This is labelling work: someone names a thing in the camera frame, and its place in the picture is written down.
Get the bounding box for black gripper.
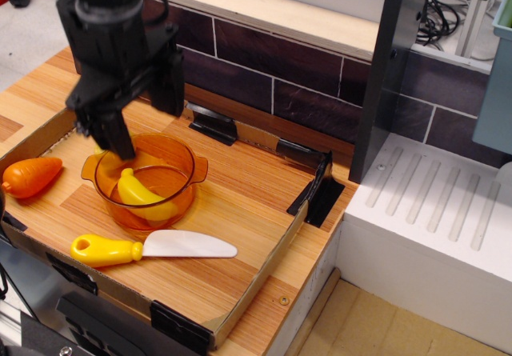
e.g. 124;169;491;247
58;0;185;160

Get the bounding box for tangled black cables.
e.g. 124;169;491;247
415;0;477;47

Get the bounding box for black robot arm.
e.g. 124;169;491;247
57;0;185;160

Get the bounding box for cardboard fence with black tape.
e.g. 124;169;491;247
1;102;343;355

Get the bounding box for white toy sink drainboard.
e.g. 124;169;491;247
344;134;511;281

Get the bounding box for yellow handled toy knife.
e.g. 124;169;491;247
70;230;238;268

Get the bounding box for teal plastic bin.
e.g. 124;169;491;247
473;0;511;154

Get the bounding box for dark grey shelf post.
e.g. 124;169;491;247
349;0;426;183

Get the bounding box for orange toy carrot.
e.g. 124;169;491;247
1;157;62;198

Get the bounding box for yellow toy lemon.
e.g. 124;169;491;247
94;144;126;171

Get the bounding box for yellow toy banana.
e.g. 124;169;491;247
117;168;178;222

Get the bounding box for orange transparent plastic pot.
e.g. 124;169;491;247
82;133;208;233

